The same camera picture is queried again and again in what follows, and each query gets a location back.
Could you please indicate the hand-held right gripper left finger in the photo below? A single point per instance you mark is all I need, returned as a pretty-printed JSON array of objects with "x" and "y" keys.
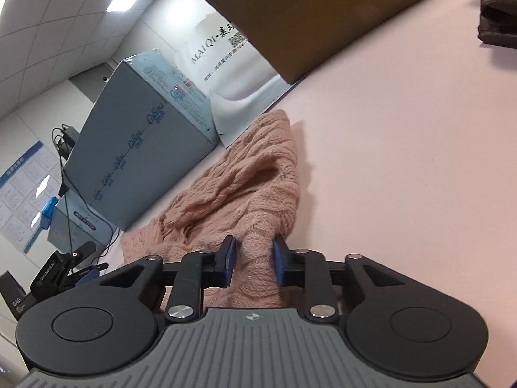
[{"x": 228, "y": 262}]

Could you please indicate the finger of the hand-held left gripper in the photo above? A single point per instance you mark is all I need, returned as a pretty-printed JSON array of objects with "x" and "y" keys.
[{"x": 92, "y": 273}]

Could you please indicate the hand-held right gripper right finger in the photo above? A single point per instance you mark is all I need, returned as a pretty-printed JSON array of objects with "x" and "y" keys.
[{"x": 279, "y": 262}]

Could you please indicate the pink knitted sweater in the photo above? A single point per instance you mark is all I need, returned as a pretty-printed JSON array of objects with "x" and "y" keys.
[{"x": 234, "y": 194}]

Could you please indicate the small light blue box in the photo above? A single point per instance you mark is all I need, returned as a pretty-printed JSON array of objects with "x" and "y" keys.
[{"x": 76, "y": 226}]

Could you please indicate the blue cloth item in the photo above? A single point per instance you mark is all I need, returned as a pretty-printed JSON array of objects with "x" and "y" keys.
[{"x": 49, "y": 212}]

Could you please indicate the black power adapter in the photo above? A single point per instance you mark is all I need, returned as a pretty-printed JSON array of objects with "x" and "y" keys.
[{"x": 68, "y": 139}]

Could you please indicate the large light blue carton box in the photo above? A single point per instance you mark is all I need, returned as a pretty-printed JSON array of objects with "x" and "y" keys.
[{"x": 145, "y": 141}]

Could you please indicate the white printed paper sheet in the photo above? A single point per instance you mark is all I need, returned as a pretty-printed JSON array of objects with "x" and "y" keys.
[{"x": 246, "y": 109}]

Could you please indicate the white printed bag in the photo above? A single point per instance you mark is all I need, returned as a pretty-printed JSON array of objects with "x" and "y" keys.
[{"x": 226, "y": 60}]

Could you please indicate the brown cardboard box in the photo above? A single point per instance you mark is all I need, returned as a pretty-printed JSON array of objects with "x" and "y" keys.
[{"x": 315, "y": 16}]

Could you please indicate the dark folded garment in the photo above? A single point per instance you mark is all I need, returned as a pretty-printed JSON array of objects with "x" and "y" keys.
[{"x": 499, "y": 8}]

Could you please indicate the blue white wall poster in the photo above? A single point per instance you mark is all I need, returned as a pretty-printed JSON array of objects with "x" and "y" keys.
[{"x": 20, "y": 198}]

